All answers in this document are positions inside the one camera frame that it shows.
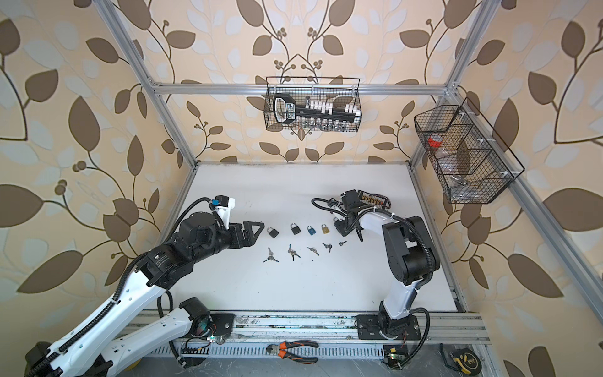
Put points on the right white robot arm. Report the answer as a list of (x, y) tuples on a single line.
[(410, 254)]

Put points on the black socket holder rail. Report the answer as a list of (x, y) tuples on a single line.
[(286, 111)]

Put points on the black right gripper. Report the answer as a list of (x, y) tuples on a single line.
[(344, 231)]

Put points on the blue padlock keys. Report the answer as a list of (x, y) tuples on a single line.
[(314, 250)]

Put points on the yellow tape roll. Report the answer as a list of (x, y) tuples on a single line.
[(132, 366)]

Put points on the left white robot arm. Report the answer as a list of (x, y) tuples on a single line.
[(96, 348)]

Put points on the black parallel charging board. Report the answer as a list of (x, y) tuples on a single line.
[(375, 200)]

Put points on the black padlock shackle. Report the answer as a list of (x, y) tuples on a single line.
[(272, 232)]

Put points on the black padlock keys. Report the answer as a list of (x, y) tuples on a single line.
[(271, 257)]

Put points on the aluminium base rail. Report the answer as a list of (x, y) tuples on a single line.
[(349, 327)]

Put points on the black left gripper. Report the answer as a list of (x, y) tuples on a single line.
[(237, 242)]

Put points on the yellow black tape measure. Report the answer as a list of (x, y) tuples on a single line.
[(466, 362)]

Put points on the grey padlock keys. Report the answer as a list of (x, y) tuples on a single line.
[(293, 253)]

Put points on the side wire basket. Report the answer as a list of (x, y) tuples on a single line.
[(474, 165)]

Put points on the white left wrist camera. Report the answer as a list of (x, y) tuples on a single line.
[(222, 206)]

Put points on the back wire basket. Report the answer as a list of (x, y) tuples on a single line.
[(340, 90)]

